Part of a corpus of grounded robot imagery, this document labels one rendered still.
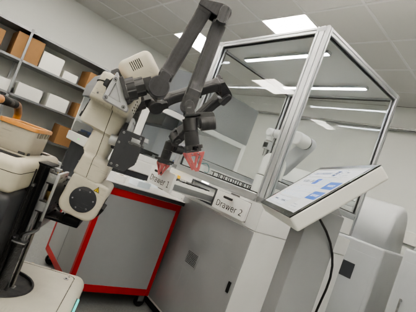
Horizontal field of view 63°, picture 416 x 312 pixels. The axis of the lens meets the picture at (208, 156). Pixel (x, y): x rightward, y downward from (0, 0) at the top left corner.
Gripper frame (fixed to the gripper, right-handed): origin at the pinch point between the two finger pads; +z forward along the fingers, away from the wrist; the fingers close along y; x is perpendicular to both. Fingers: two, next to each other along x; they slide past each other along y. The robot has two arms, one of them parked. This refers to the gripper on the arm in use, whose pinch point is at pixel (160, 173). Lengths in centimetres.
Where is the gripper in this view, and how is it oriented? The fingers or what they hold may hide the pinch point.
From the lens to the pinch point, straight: 201.8
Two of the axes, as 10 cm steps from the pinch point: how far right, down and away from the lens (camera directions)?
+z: -3.2, 9.5, 0.1
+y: 7.7, 2.5, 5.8
